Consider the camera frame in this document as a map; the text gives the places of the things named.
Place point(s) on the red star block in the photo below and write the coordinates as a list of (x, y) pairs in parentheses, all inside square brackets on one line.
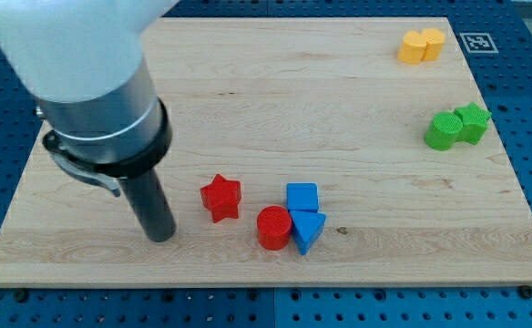
[(222, 198)]

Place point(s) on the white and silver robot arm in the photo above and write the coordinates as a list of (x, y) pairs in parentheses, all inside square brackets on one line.
[(83, 63)]

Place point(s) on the blue cube block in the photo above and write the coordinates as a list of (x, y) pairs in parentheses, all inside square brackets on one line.
[(302, 196)]

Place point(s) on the green star block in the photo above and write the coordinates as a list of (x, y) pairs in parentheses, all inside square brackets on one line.
[(474, 121)]

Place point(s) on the wooden board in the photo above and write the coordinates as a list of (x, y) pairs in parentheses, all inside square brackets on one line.
[(269, 102)]

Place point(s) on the red cylinder block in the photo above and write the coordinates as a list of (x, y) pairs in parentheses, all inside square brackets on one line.
[(274, 225)]

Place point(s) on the blue triangle block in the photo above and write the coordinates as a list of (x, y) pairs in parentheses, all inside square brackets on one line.
[(306, 228)]

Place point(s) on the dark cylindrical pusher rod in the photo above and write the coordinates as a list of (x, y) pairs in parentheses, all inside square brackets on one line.
[(149, 203)]

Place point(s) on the green cylinder block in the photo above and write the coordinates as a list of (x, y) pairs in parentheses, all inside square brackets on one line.
[(443, 131)]

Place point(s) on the yellow heart block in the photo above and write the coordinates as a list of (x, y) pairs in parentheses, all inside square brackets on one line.
[(421, 46)]

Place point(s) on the white fiducial marker tag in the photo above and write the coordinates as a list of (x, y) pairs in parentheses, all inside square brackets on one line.
[(478, 43)]

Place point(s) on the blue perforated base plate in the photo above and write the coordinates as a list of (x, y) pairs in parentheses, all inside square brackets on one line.
[(505, 81)]

